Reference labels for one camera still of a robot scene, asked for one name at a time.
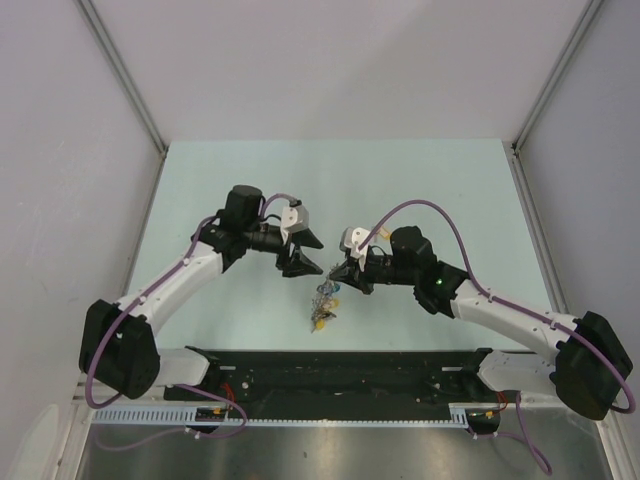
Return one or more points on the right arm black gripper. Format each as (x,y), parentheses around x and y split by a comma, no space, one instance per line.
(351,274)

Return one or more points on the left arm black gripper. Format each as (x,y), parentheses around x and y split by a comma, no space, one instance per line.
(296,264)

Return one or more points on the metal keyring disc with keys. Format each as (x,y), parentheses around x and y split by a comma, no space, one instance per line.
(324,303)

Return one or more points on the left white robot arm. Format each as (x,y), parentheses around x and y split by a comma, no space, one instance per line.
(118,347)

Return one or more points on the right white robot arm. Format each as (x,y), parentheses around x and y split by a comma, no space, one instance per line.
(579,360)

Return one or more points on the yellow tagged key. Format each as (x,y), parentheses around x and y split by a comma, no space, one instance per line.
(384,233)

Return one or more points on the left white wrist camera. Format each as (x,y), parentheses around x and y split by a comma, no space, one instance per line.
(294,225)

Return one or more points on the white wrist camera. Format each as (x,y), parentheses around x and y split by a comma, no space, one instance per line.
(294,225)
(353,244)

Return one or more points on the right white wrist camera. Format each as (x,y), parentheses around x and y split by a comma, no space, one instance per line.
(353,244)

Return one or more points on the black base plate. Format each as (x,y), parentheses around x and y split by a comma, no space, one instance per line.
(438,376)

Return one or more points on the white slotted cable duct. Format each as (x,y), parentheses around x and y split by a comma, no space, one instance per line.
(210,416)

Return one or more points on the aluminium frame rail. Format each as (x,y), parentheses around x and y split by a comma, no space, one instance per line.
(115,61)
(582,163)

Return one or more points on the right aluminium frame rail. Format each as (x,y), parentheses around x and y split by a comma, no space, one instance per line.
(582,163)

